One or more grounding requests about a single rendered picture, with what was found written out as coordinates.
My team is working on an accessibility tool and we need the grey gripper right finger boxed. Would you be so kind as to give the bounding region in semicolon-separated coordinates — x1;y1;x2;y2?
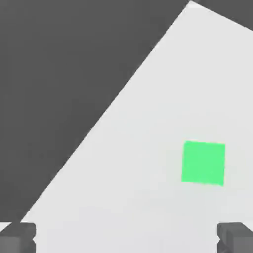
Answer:
216;222;253;253

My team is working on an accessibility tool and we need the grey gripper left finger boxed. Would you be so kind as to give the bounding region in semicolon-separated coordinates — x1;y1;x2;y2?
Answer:
0;221;37;253

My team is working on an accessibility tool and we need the small green cube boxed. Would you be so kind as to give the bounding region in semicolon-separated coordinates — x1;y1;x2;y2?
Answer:
181;140;226;187

